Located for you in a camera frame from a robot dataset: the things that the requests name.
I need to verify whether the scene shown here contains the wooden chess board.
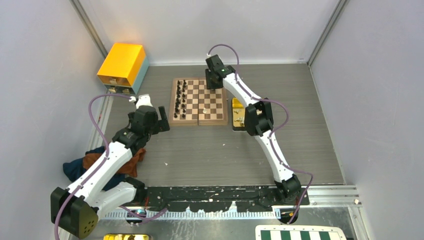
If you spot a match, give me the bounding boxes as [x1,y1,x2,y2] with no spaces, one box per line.
[168,77,229,127]

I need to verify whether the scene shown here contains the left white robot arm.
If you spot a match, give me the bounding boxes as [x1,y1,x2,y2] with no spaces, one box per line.
[50,94,170,240]

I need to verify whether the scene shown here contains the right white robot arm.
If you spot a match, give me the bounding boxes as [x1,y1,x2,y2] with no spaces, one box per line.
[205,54,302,206]

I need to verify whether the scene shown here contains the green white checkered board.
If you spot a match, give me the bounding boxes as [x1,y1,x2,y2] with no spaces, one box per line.
[255,225,347,240]

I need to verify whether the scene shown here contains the gold tin tray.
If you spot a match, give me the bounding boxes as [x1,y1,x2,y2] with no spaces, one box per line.
[231,97,246,132]

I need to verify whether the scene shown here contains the orange cloth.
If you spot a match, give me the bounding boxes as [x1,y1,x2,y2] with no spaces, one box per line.
[82,146,146,178]

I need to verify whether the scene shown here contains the yellow teal drawer box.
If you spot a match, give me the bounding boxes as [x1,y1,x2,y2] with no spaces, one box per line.
[97,42,150,95]

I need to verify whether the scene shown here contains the dark blue cloth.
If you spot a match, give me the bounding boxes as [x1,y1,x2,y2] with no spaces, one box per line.
[62,146,126,191]

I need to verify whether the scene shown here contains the gold tin front edge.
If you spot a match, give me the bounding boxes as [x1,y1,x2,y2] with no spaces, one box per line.
[103,233,152,240]

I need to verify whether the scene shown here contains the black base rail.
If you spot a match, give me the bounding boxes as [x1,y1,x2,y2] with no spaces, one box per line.
[124,185,310,213]

